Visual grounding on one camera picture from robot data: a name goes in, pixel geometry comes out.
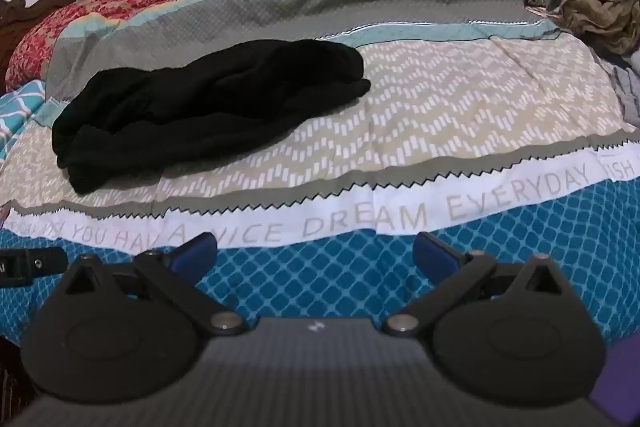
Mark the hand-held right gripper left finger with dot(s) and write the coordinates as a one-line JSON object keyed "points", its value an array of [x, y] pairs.
{"points": [[192, 252]]}

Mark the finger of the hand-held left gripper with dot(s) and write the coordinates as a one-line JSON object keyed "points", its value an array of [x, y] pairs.
{"points": [[30, 268]]}

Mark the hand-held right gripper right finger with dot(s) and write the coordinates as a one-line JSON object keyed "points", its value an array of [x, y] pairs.
{"points": [[436, 252]]}

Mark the black pants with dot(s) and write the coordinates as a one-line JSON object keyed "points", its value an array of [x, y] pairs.
{"points": [[210, 99]]}

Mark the patterned striped bedspread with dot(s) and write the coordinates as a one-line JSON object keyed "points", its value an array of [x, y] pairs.
{"points": [[425, 132]]}

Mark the teal lattice pillow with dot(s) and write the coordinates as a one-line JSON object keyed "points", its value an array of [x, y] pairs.
{"points": [[22, 112]]}

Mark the purple cloth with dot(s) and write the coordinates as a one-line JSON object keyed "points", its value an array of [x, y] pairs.
{"points": [[617, 387]]}

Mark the grey folded cloth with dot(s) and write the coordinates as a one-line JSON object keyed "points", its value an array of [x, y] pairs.
{"points": [[627, 99]]}

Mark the carved wooden headboard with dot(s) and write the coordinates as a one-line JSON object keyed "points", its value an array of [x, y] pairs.
{"points": [[22, 14]]}

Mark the olive crumpled cloth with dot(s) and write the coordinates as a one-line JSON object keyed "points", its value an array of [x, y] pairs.
{"points": [[597, 4]]}

